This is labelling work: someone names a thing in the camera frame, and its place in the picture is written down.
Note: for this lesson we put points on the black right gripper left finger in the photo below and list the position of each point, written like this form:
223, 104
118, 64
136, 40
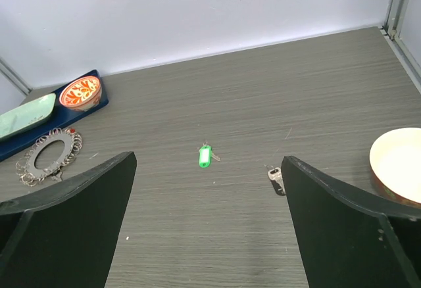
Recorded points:
65, 235

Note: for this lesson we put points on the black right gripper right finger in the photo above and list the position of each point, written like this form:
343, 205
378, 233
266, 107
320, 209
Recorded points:
347, 236

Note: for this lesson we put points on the metal disc keyring holder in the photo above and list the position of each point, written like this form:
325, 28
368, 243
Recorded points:
48, 156

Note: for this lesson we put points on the green tag key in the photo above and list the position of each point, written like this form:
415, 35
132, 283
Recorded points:
207, 155

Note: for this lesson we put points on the red cream bowl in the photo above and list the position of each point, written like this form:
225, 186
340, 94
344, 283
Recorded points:
394, 160

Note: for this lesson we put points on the silver black key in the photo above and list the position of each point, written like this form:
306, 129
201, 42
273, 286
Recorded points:
275, 176

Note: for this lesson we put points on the dark blue tray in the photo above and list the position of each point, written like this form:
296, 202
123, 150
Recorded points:
60, 117

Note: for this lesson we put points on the pale green oblong dish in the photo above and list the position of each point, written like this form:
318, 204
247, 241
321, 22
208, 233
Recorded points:
27, 116

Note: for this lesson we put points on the orange patterned small bowl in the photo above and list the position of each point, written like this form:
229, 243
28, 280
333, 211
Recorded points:
82, 94

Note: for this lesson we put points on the left aluminium frame post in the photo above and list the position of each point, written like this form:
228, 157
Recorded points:
14, 78

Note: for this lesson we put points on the aluminium frame post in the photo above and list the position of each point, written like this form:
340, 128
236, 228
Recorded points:
402, 31
14, 78

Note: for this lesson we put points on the right aluminium frame post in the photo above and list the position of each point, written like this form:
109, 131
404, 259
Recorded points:
402, 31

